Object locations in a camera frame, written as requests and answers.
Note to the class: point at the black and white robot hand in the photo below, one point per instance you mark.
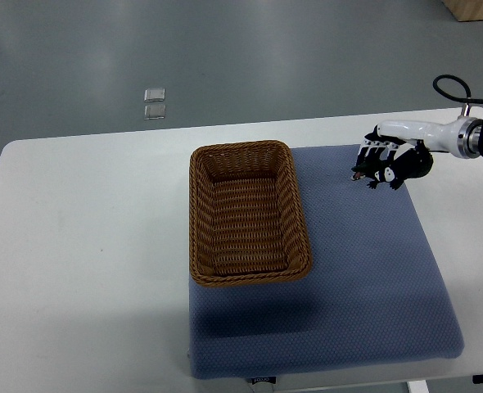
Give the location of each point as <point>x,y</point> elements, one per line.
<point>391,138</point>

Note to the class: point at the dark toy crocodile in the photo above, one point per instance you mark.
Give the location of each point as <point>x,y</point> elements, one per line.
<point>410,164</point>

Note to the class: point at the brown wicker basket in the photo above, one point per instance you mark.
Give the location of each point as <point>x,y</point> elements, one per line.
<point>246,219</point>

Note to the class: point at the wooden box corner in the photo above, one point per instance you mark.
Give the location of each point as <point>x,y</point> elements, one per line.
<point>465,10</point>

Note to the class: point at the blue-grey foam mat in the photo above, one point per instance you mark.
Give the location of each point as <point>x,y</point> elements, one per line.
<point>374,294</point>

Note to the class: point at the upper metal floor plate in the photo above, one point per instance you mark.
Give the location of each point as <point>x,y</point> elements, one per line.
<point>154,95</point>

